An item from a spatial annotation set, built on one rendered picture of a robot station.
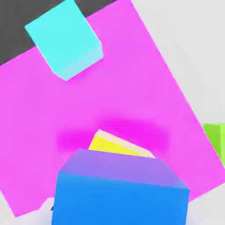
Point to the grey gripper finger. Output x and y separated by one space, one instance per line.
48 203

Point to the small blue cube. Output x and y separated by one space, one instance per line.
119 198

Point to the large magenta box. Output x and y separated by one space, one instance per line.
123 91

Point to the small yellow cube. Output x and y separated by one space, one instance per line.
107 145

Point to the small green cube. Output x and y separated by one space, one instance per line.
215 138

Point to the small cyan cube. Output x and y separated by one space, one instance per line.
63 40

